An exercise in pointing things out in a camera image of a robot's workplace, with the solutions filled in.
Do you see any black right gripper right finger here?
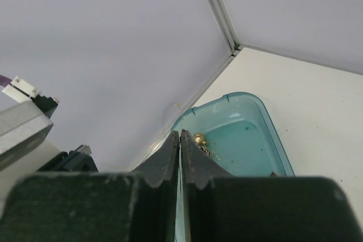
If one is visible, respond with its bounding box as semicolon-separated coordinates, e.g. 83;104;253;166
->
180;129;229;241

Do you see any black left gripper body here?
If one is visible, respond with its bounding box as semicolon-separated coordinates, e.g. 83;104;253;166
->
37;145;98;172

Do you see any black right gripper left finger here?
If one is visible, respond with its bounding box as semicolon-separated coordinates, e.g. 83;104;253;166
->
132;131;179;241

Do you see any teal transparent plastic bin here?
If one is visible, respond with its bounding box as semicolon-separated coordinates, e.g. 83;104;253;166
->
172;92;294;241

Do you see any frosted pine cone ornament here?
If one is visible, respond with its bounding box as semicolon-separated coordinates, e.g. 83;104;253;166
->
200;146;213;158

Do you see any gold glitter ball ornament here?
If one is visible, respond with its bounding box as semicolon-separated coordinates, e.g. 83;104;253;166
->
193;133;208;146

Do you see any left aluminium corner post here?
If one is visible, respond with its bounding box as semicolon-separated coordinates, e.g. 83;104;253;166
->
207;0;242;52

